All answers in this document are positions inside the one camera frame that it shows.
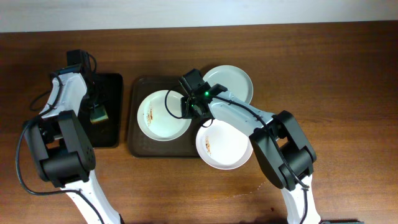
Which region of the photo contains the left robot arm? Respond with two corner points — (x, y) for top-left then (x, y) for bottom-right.
(20, 72), (123, 223)

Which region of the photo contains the pale green plate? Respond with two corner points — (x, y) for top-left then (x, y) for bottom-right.
(203, 65), (254, 103)

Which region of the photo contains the brown serving tray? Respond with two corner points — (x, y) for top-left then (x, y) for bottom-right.
(127, 76), (205, 158)

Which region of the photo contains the green yellow sponge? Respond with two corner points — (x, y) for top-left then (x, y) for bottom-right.
(90, 105), (109, 124)

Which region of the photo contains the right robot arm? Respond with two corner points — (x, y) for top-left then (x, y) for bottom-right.
(182, 83), (322, 223)

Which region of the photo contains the white plate front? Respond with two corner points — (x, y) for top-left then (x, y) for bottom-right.
(195, 119), (253, 170)

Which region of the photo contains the white plate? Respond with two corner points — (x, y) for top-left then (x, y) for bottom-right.
(195, 119), (253, 170)
(137, 90), (191, 141)

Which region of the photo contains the black tray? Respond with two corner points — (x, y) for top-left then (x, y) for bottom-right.
(78, 73), (123, 148)

